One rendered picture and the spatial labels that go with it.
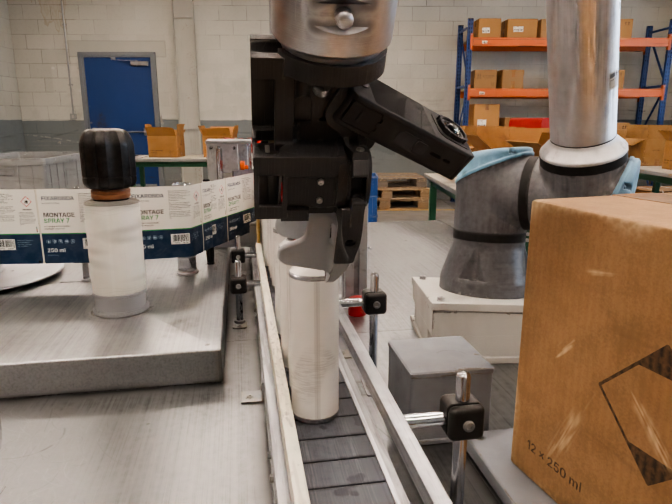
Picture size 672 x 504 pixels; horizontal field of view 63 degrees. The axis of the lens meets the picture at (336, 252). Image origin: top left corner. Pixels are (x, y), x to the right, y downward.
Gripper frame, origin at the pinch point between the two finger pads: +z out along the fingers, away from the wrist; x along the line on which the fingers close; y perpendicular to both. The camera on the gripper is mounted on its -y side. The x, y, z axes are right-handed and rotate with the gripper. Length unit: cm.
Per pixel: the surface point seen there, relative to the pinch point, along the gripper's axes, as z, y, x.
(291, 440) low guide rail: 11.7, 4.4, 9.6
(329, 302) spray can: 7.4, -0.1, -2.6
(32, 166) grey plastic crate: 122, 107, -196
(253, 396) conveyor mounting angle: 30.8, 7.8, -7.4
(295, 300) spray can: 7.6, 3.2, -3.3
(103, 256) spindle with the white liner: 28, 31, -33
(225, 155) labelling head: 44, 13, -85
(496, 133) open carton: 137, -145, -252
